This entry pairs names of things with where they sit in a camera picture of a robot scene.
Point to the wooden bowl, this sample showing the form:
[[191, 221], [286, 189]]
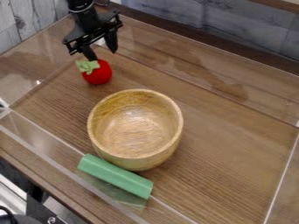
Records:
[[135, 128]]

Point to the black metal mount bracket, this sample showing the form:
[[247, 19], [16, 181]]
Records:
[[39, 212]]

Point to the clear acrylic tray enclosure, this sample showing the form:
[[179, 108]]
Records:
[[186, 141]]

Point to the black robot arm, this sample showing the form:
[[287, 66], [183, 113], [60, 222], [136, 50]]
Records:
[[79, 5]]

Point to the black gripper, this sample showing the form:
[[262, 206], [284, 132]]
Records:
[[92, 26]]

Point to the red plush fruit green leaf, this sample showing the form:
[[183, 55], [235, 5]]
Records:
[[95, 71]]

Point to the green rectangular block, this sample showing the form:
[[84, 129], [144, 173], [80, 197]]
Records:
[[116, 176]]

